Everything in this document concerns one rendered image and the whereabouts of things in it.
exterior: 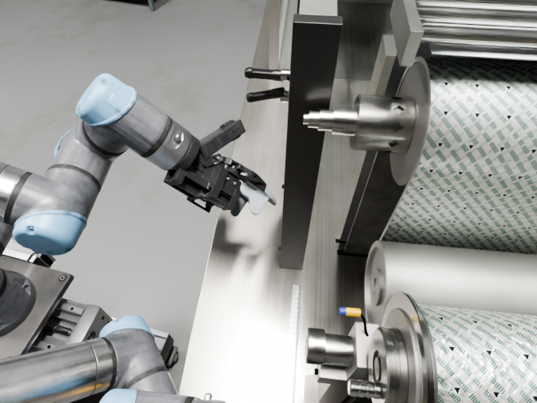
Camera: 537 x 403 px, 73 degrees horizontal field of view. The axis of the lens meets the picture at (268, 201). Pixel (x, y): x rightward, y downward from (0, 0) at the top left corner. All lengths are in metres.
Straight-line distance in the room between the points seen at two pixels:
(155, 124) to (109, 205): 1.66
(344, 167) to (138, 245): 1.28
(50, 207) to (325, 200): 0.61
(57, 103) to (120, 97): 2.47
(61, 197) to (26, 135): 2.30
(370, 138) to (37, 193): 0.42
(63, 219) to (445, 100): 0.47
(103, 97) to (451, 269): 0.48
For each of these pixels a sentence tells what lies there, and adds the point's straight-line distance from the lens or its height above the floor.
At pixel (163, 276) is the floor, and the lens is 1.87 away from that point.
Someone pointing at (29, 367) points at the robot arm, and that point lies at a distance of 0.58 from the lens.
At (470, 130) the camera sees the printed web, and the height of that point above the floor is 1.38.
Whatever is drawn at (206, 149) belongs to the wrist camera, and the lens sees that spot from 0.62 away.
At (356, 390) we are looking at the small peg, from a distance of 0.38.
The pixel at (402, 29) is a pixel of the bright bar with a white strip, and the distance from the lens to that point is 0.40.
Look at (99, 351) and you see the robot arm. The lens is 0.61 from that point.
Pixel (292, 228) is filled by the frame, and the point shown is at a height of 1.06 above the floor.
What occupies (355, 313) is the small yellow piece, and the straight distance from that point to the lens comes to 0.42.
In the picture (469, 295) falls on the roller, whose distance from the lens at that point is 0.48.
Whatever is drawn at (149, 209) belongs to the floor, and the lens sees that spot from 2.10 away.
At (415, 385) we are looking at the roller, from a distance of 0.35.
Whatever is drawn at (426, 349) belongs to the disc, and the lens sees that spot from 0.33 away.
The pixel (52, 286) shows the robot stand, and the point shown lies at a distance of 1.02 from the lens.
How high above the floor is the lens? 1.62
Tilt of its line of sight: 53 degrees down
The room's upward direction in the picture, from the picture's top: straight up
